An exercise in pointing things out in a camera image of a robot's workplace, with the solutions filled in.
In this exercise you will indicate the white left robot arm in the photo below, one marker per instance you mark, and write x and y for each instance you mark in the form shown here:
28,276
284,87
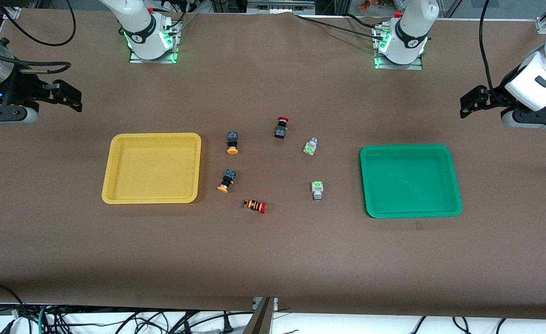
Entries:
410,28

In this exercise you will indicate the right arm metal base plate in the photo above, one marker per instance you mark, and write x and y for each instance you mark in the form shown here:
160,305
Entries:
138,61

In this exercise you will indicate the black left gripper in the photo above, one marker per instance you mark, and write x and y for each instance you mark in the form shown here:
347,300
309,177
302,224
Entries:
497,95

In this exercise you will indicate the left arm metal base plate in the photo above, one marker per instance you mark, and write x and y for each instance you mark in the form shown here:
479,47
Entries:
412,67

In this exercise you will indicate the yellow push button switch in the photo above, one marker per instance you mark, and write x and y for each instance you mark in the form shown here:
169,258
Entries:
229,177
232,139

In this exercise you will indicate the red button orange striped body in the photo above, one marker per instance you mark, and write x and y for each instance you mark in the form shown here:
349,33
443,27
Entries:
253,204

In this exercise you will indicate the aluminium frame post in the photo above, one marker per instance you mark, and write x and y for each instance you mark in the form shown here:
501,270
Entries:
544,24
12,9

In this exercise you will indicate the black power plug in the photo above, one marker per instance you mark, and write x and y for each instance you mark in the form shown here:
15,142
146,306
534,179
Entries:
227,327

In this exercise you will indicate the dark table leg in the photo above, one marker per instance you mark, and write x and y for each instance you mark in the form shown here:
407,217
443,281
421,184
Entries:
260,320

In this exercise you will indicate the green push button switch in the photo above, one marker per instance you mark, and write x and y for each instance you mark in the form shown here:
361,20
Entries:
310,147
317,188

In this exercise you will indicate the green plastic tray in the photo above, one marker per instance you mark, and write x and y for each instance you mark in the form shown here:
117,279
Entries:
410,183

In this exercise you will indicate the brown table mat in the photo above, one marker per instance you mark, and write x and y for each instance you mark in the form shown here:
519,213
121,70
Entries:
273,255

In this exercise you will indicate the red button black body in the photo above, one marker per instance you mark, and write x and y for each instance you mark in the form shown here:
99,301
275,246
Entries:
280,132

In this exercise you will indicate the grey metal bracket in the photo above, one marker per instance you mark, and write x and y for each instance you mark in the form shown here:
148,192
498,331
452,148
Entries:
280,6

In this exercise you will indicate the yellow plastic tray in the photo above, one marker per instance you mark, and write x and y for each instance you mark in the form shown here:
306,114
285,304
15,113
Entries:
152,171

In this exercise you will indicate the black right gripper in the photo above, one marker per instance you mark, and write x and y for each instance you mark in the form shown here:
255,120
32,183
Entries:
22,86

